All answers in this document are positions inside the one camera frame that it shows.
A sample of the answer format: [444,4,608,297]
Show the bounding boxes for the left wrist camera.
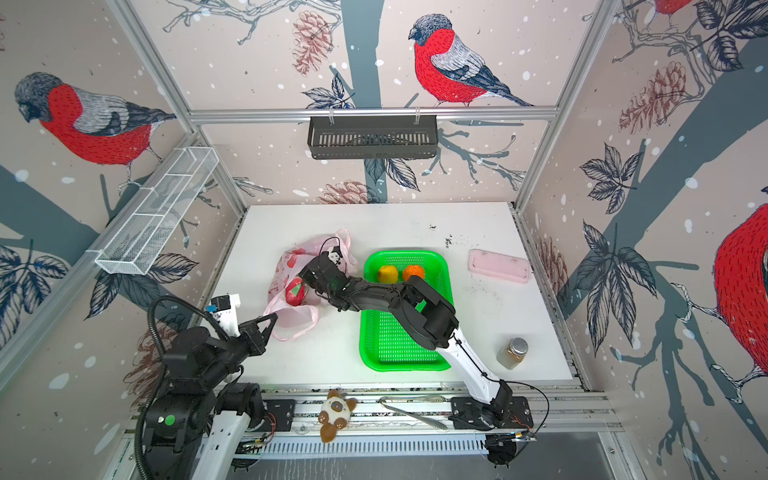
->
[206,294,241,337]

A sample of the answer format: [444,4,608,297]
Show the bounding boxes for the pink plastic bag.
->
[263,229,359,342]

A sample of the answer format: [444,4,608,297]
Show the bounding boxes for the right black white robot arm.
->
[299,252,512,430]

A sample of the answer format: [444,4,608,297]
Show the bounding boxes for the orange fruit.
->
[402,265,426,281]

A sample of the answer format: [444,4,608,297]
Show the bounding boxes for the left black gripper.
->
[201,309,278,388]

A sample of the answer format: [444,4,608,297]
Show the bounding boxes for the metal tongs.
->
[377,396,448,431]

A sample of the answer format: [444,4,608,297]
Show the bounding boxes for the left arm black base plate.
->
[256,399,296,433]

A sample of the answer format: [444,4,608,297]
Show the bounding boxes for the white wire mesh shelf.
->
[95,146,219,275]

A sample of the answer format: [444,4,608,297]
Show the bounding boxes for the yellow mango fruit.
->
[377,265,399,284]

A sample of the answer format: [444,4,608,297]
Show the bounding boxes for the red dragon fruit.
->
[284,277,307,307]

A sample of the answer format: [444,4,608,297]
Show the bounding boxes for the small glass jar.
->
[497,337,529,370]

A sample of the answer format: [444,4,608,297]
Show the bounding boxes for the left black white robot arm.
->
[135,313,278,479]

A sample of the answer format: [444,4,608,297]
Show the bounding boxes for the green plastic basket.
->
[359,250,453,372]

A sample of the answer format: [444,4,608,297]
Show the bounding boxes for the black hanging wire basket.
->
[307,114,439,160]

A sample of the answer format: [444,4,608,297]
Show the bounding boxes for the brown white plush toy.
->
[318,390,357,444]

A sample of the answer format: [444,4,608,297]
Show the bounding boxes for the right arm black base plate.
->
[448,396,534,431]

